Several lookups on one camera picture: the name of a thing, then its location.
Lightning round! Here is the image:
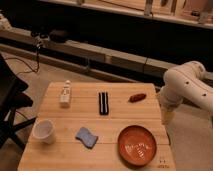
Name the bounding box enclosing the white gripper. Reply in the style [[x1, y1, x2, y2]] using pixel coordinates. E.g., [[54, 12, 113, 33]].
[[158, 86, 181, 125]]

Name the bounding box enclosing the black striped eraser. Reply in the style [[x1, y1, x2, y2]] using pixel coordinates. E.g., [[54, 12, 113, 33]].
[[98, 92, 109, 115]]

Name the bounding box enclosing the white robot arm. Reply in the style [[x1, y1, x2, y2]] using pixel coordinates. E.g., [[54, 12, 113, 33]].
[[157, 61, 213, 125]]

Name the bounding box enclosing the orange ceramic bowl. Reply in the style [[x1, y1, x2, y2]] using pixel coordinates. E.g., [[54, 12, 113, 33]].
[[117, 125, 157, 166]]

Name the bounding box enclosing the reddish brown food piece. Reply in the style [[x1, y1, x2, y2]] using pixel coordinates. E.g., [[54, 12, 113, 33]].
[[129, 93, 146, 103]]

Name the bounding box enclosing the blue sponge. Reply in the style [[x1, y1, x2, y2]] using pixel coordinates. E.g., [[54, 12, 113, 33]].
[[75, 127, 98, 149]]

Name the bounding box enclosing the small white bottle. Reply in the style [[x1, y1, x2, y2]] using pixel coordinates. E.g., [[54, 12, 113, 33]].
[[59, 80, 71, 107]]

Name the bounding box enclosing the black office chair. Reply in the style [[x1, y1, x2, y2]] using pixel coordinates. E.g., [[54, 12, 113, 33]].
[[0, 54, 36, 150]]

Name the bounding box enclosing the black cable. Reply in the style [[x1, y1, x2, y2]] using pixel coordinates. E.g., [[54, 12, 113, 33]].
[[4, 43, 42, 76]]

